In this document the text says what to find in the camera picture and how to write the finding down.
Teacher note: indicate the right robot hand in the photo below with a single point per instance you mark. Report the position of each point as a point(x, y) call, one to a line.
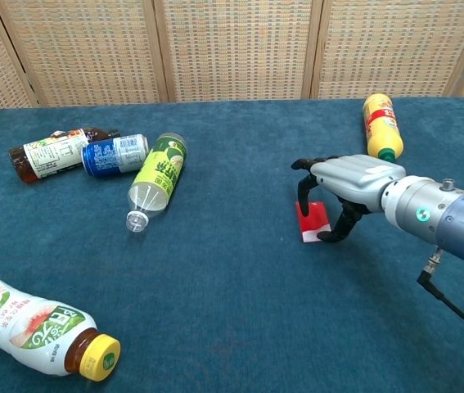
point(350, 180)

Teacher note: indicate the red rectangular marker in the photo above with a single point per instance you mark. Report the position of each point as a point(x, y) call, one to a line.
point(313, 221)

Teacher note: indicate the yellow orange juice bottle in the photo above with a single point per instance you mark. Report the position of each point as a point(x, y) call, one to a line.
point(382, 126)

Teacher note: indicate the blue table cloth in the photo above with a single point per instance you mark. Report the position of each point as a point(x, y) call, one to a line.
point(215, 266)

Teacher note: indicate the woven folding screen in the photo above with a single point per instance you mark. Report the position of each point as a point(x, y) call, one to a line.
point(231, 49)

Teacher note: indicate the clear bottle green label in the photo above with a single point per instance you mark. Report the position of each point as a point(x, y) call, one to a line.
point(157, 180)

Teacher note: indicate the blue and white can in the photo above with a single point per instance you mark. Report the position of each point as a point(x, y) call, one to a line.
point(115, 154)

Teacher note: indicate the dark tea bottle white label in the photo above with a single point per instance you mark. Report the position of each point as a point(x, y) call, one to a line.
point(51, 154)

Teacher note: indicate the white bottle yellow cap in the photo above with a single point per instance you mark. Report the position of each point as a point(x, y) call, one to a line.
point(39, 327)

